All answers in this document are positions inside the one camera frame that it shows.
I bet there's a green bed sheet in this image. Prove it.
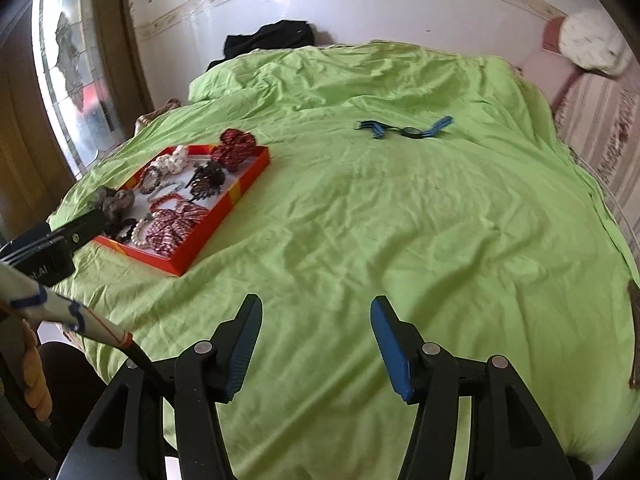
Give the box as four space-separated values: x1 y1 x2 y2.
50 42 639 479

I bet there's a grey sheer scrunchie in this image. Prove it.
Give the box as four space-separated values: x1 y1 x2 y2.
89 186 134 235

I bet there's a black hair claw clip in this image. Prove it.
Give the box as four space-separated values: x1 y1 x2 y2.
186 160 226 202

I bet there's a stained glass window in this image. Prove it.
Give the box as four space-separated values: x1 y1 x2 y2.
30 0 126 179

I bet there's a brown woven blanket edge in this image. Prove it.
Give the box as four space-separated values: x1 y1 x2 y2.
134 98 181 136

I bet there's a left hand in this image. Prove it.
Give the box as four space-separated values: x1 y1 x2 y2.
21 321 52 422

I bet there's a red white checkered scrunchie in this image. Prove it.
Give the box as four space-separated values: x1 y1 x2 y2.
144 202 208 258

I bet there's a red polka dot scrunchie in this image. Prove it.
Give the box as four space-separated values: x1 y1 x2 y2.
210 128 257 172

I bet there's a striped floral mattress cover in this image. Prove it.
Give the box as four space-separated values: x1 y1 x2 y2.
555 73 639 245

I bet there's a blue striped strap wristwatch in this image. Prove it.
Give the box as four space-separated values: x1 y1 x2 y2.
355 116 454 140

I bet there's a red shallow box tray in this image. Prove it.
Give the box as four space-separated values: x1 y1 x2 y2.
94 146 270 276

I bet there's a black garment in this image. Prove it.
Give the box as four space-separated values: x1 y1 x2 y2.
206 20 316 70

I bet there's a white patterned pillow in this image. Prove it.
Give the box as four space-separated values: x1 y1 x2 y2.
559 9 634 77

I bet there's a dark mixed bead bracelet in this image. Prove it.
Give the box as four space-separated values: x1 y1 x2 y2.
136 164 165 196

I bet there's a pink cushion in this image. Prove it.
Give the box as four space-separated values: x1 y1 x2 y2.
520 16 584 112

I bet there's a white blue wrapped cable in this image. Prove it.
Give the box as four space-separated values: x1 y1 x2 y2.
0 261 162 380

